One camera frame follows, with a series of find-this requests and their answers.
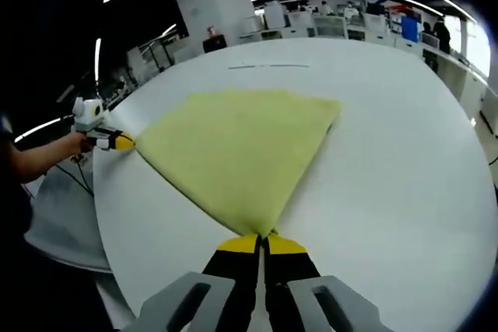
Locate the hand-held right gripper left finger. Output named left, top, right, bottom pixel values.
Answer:
left=124, top=233, right=261, bottom=332

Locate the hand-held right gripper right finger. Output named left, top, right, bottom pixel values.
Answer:
left=261, top=233, right=394, bottom=332

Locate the yellow blue grey garment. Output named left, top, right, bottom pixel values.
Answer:
left=134, top=89, right=344, bottom=239

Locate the person's left hand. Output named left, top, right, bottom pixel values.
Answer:
left=68, top=129, right=96, bottom=154

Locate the grey mesh office chair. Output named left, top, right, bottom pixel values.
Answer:
left=23, top=168, right=112, bottom=273

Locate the person's dark clothing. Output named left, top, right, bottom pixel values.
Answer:
left=0, top=121, right=36, bottom=239

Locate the small black cabinet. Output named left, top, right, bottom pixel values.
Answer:
left=202, top=35, right=226, bottom=54

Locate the white square pillar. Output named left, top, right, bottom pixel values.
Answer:
left=174, top=0, right=254, bottom=57

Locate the long white counter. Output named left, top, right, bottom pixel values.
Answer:
left=422, top=42, right=498, bottom=123

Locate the blue container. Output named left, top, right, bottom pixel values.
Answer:
left=401, top=16, right=419, bottom=40

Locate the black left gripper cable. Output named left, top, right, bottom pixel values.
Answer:
left=54, top=160, right=95, bottom=197

